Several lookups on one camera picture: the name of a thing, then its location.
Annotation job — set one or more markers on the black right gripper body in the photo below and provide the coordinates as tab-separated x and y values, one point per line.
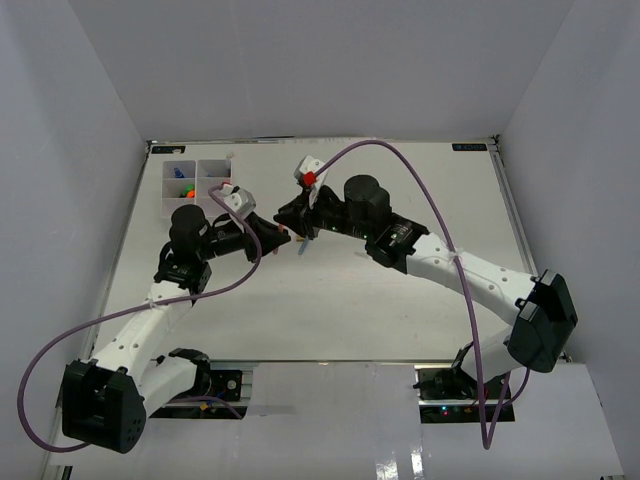
329	216

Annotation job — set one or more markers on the white compartment organizer box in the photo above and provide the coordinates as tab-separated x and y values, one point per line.
193	170

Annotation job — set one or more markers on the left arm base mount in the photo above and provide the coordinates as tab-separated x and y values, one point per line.
233	388

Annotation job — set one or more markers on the orange tip pink pen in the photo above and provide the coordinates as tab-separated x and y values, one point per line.
281	229

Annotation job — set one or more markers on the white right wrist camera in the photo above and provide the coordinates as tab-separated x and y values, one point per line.
310	176

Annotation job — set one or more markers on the light blue pen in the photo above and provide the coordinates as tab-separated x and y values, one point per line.
303	246

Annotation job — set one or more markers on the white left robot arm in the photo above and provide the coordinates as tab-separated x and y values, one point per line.
107	399

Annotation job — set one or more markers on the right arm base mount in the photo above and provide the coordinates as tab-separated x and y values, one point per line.
449	396

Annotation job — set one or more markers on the black logo label left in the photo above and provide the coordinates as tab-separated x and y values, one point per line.
168	149

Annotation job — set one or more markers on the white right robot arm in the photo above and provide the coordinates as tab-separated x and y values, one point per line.
538	311

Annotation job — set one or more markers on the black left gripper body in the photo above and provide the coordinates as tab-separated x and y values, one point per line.
229	237

